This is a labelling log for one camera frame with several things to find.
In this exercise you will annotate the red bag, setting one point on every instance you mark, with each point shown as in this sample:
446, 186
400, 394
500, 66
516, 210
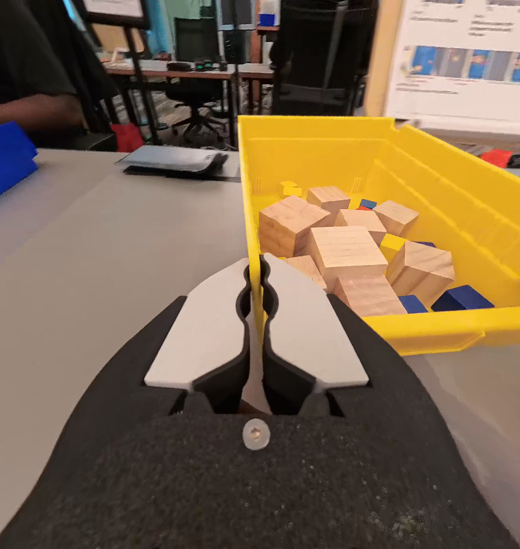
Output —
126, 137

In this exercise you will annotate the yellow plastic bin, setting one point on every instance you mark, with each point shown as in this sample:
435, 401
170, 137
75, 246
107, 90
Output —
457, 193

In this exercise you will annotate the black office chair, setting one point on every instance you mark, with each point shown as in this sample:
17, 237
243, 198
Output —
197, 43
320, 51

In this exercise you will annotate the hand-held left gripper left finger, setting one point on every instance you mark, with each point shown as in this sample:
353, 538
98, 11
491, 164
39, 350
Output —
199, 339

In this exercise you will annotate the blue plastic box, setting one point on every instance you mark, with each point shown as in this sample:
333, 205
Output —
6, 158

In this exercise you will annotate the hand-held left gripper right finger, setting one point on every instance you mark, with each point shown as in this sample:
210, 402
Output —
315, 339

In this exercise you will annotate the black framed sign stand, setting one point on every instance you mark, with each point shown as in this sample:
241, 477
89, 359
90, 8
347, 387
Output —
114, 8

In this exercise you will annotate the wooden office desk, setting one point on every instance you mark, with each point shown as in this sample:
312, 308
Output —
178, 70

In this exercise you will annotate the pile of wooden coloured cubes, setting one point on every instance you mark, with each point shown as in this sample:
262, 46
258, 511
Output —
345, 253

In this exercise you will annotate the grey flat pad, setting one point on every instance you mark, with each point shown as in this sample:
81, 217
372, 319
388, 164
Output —
169, 158

